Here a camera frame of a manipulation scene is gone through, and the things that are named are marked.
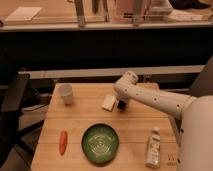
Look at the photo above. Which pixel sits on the black eraser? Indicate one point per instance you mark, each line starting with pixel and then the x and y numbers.
pixel 121 105

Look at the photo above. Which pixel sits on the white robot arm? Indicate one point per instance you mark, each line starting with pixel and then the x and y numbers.
pixel 196 115

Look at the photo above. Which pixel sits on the white sponge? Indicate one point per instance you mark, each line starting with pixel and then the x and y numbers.
pixel 109 102

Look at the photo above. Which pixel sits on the white paper cup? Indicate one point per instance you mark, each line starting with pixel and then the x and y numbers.
pixel 66 93

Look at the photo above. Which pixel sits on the green bowl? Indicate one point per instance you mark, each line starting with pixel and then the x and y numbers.
pixel 100 143

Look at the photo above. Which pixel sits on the orange carrot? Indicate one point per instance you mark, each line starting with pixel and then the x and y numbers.
pixel 63 142

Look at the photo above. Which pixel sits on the white plastic bottle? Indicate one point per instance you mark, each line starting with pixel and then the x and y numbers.
pixel 153 149

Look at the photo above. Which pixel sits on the black chair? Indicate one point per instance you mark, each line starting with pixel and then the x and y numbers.
pixel 10 112

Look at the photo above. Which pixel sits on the white paper sheet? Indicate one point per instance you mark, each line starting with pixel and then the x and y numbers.
pixel 23 14

